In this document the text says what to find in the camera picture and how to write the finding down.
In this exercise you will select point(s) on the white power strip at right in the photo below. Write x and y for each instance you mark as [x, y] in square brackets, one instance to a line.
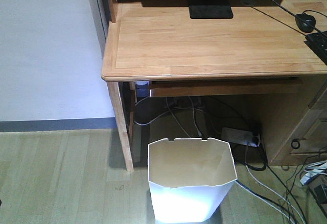
[312, 171]

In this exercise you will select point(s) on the black computer mouse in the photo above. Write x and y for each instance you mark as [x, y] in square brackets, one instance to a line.
[305, 22]

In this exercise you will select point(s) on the white power strip under desk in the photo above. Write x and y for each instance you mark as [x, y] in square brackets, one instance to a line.
[241, 137]

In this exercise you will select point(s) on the black monitor stand base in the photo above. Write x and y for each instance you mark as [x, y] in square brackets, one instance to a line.
[210, 9]

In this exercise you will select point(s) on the white plastic trash bin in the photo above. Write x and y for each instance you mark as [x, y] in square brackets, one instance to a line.
[189, 178]

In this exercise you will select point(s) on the wooden desk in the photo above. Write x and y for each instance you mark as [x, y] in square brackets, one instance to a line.
[259, 51]

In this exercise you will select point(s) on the black keyboard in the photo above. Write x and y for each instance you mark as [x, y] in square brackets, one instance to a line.
[317, 43]

